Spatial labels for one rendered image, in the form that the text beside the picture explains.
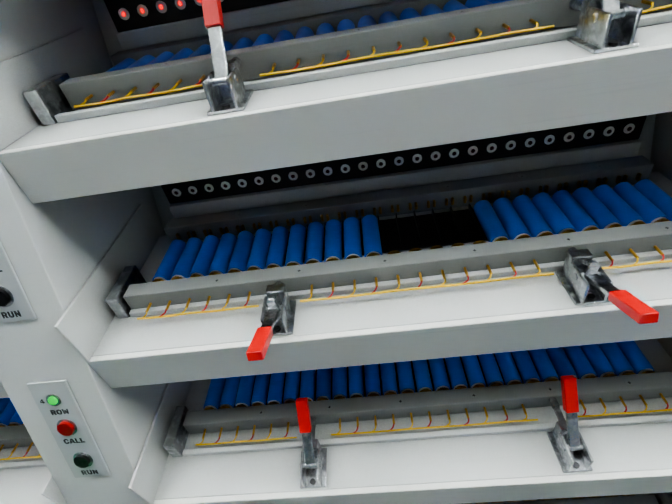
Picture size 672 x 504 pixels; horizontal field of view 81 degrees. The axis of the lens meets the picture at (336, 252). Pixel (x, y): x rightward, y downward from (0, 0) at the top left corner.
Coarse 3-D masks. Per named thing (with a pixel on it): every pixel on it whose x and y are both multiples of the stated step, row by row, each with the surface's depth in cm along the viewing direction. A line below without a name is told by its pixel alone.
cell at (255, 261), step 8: (256, 232) 45; (264, 232) 45; (256, 240) 43; (264, 240) 44; (256, 248) 42; (264, 248) 43; (256, 256) 41; (264, 256) 42; (248, 264) 41; (256, 264) 40; (264, 264) 41
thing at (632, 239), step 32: (640, 224) 35; (384, 256) 38; (416, 256) 37; (448, 256) 36; (480, 256) 36; (512, 256) 36; (544, 256) 36; (608, 256) 35; (128, 288) 40; (160, 288) 39; (192, 288) 38; (224, 288) 38; (256, 288) 38; (288, 288) 38; (416, 288) 36
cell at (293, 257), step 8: (296, 224) 45; (296, 232) 43; (304, 232) 44; (288, 240) 43; (296, 240) 42; (304, 240) 43; (288, 248) 42; (296, 248) 41; (288, 256) 41; (296, 256) 40
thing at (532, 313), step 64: (256, 192) 48; (320, 192) 47; (128, 256) 44; (64, 320) 34; (128, 320) 40; (192, 320) 38; (256, 320) 37; (320, 320) 36; (384, 320) 35; (448, 320) 34; (512, 320) 33; (576, 320) 33; (128, 384) 39
